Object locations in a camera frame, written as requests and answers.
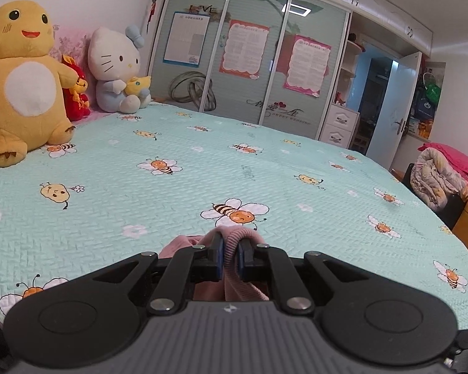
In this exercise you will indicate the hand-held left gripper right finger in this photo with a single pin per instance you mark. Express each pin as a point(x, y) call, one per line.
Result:
point(241, 260)

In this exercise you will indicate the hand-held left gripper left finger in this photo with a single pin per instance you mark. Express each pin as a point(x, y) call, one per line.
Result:
point(218, 259)

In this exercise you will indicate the pink t-shirt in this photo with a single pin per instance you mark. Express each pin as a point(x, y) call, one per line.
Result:
point(238, 235)

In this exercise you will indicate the teal bee-print bedspread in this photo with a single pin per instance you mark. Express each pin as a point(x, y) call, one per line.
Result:
point(179, 210)

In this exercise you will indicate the wardrobe with sliding doors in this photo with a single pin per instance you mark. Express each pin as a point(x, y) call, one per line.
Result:
point(275, 124)

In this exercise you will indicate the white drawer cabinet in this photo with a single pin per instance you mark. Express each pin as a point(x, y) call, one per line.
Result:
point(337, 124)

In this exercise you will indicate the small yellow plush toy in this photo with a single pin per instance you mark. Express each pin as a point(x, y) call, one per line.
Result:
point(138, 85)

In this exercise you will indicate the white door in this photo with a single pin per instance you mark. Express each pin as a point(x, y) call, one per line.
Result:
point(390, 117)

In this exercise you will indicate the rolled floral quilt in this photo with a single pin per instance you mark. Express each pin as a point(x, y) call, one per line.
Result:
point(433, 179)

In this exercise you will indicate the red plush doll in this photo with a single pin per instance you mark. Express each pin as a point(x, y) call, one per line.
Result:
point(76, 101)

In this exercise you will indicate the black chair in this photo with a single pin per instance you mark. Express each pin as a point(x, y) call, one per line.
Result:
point(452, 210)

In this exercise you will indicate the orange bag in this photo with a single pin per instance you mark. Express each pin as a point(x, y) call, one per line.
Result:
point(424, 128)

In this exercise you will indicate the white corner shelf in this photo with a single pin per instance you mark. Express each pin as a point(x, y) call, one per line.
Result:
point(349, 58)

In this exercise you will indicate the white cat plush toy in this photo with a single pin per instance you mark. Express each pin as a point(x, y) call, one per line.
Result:
point(109, 54)

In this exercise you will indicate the blue bag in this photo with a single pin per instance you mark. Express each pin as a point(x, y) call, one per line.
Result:
point(423, 109)

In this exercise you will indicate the pink blanket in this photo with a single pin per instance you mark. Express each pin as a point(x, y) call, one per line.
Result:
point(460, 159)

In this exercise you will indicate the green bag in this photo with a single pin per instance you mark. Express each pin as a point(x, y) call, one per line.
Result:
point(433, 93)

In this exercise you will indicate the red hanging ornament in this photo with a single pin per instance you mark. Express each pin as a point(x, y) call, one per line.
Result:
point(153, 7)

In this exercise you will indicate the large yellow plush toy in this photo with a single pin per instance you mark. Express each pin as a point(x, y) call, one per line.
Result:
point(7, 46)

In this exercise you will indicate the pink-bordered wall poster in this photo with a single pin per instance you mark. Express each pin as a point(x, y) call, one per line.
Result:
point(307, 66)

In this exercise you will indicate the orange-bordered wall poster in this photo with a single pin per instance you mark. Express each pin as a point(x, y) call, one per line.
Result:
point(243, 48)

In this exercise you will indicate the blue-bordered wall poster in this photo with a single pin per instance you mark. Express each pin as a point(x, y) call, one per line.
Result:
point(185, 37)

